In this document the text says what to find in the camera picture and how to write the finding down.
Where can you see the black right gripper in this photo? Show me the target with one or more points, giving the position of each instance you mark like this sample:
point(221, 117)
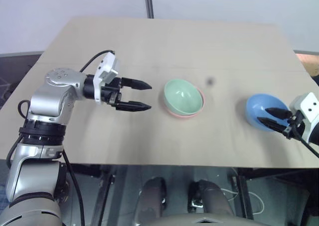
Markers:
point(295, 127)

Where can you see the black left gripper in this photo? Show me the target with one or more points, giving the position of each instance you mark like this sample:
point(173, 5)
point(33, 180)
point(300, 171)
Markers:
point(112, 90)

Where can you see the blue bowl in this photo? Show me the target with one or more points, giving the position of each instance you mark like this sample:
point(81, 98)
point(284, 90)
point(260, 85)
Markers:
point(259, 105)

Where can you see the green bowl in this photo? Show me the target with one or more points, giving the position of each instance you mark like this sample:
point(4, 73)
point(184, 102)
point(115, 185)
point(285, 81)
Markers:
point(183, 96)

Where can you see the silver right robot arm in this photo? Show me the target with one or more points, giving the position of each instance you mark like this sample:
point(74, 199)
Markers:
point(314, 134)

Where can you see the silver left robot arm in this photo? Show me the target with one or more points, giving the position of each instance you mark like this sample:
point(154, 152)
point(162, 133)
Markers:
point(49, 99)

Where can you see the pink bowl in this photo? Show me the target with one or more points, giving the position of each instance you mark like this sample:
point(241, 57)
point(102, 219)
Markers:
point(184, 116)

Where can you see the brown cardboard box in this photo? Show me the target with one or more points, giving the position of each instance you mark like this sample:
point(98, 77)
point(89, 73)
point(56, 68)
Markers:
point(310, 64)

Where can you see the black upright pole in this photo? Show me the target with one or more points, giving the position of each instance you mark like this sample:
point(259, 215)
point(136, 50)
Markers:
point(148, 2)

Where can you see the dark rounded robot leg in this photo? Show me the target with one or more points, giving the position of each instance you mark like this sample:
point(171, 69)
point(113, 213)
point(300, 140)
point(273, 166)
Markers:
point(152, 198)
point(214, 196)

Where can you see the grey robot torso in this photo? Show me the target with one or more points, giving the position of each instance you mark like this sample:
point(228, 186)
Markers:
point(199, 221)

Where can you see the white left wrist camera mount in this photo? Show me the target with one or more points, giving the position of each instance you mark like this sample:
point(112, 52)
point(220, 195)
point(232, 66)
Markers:
point(107, 66)

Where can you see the black table frame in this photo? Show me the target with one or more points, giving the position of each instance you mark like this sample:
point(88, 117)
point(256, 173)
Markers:
point(243, 188)

